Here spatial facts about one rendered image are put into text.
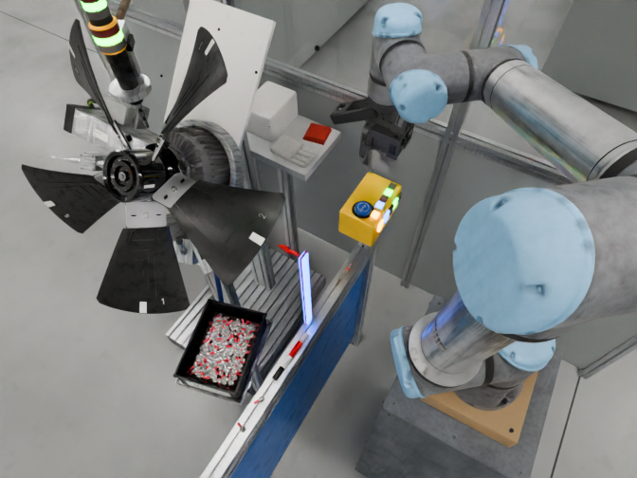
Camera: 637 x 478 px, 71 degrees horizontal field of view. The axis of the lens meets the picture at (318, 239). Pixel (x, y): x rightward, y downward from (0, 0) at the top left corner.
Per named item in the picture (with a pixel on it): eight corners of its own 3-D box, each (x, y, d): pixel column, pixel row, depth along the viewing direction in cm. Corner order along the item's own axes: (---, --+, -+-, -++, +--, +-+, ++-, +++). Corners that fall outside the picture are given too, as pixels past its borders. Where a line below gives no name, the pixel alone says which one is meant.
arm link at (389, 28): (382, 30, 65) (368, 0, 70) (374, 93, 74) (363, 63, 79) (433, 25, 66) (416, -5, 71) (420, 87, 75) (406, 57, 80)
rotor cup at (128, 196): (137, 141, 110) (92, 140, 99) (184, 144, 105) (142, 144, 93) (140, 199, 113) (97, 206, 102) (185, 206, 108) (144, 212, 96)
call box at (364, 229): (365, 194, 127) (369, 170, 118) (397, 209, 124) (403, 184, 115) (337, 234, 120) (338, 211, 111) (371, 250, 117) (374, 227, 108)
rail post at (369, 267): (353, 335, 205) (365, 242, 141) (360, 340, 204) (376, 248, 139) (348, 342, 203) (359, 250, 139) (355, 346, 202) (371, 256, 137)
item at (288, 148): (283, 137, 156) (283, 133, 154) (318, 155, 151) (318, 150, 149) (269, 152, 152) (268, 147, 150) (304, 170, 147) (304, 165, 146)
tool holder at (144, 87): (118, 72, 81) (94, 20, 73) (155, 70, 82) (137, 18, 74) (107, 104, 76) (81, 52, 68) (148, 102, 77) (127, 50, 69)
